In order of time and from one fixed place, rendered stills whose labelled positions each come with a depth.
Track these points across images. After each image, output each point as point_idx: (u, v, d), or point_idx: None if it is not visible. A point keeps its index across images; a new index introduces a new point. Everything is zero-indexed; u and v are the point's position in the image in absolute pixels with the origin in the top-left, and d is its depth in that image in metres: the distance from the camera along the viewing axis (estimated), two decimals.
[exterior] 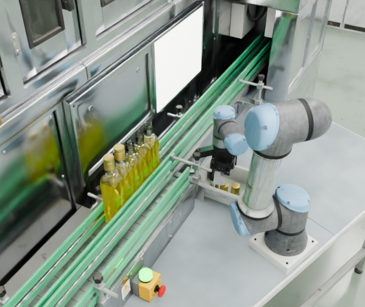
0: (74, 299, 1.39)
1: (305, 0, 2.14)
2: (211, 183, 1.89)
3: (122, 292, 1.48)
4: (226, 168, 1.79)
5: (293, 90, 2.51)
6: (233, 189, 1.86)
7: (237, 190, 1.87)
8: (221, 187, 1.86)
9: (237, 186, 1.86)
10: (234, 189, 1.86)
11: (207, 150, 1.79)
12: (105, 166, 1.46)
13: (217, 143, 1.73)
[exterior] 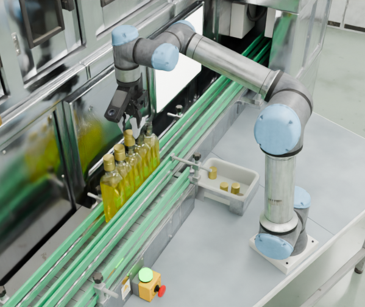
0: (74, 299, 1.39)
1: (305, 0, 2.14)
2: (131, 137, 1.52)
3: (122, 292, 1.48)
4: (142, 99, 1.49)
5: None
6: (233, 189, 1.86)
7: (237, 190, 1.87)
8: (221, 187, 1.86)
9: (237, 186, 1.86)
10: (234, 189, 1.86)
11: (125, 97, 1.40)
12: (105, 166, 1.46)
13: (137, 74, 1.38)
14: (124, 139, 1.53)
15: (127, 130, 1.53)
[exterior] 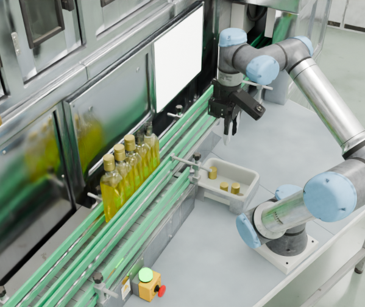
0: (74, 299, 1.39)
1: (305, 0, 2.14)
2: (132, 142, 1.53)
3: (122, 292, 1.48)
4: None
5: (293, 90, 2.51)
6: (233, 189, 1.86)
7: (237, 190, 1.87)
8: (221, 187, 1.86)
9: (237, 186, 1.86)
10: (234, 189, 1.86)
11: (247, 92, 1.41)
12: (105, 166, 1.46)
13: None
14: (125, 144, 1.54)
15: (128, 134, 1.55)
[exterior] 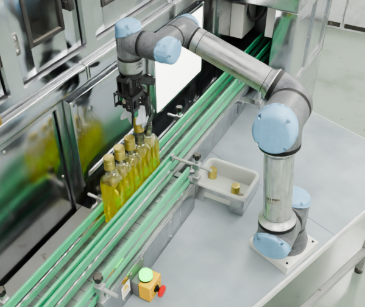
0: (74, 299, 1.39)
1: (305, 0, 2.14)
2: (132, 142, 1.53)
3: (122, 292, 1.48)
4: (119, 98, 1.46)
5: None
6: (233, 189, 1.86)
7: (237, 190, 1.87)
8: None
9: (237, 186, 1.86)
10: (234, 189, 1.86)
11: None
12: (105, 166, 1.46)
13: None
14: (125, 144, 1.54)
15: (128, 134, 1.55)
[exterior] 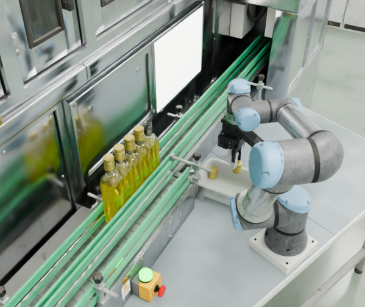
0: (74, 299, 1.39)
1: (305, 0, 2.14)
2: (132, 142, 1.53)
3: (122, 292, 1.48)
4: None
5: (293, 90, 2.51)
6: None
7: (239, 168, 1.80)
8: (142, 131, 1.57)
9: (239, 164, 1.79)
10: (236, 167, 1.79)
11: None
12: (105, 166, 1.46)
13: None
14: (125, 144, 1.54)
15: (128, 134, 1.55)
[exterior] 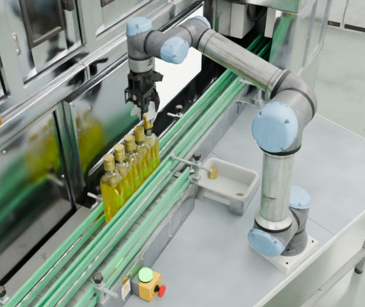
0: (74, 299, 1.39)
1: (305, 0, 2.14)
2: (132, 142, 1.53)
3: (122, 292, 1.48)
4: (130, 95, 1.51)
5: None
6: None
7: None
8: (142, 131, 1.57)
9: None
10: None
11: None
12: (105, 166, 1.46)
13: None
14: (125, 144, 1.54)
15: (128, 134, 1.55)
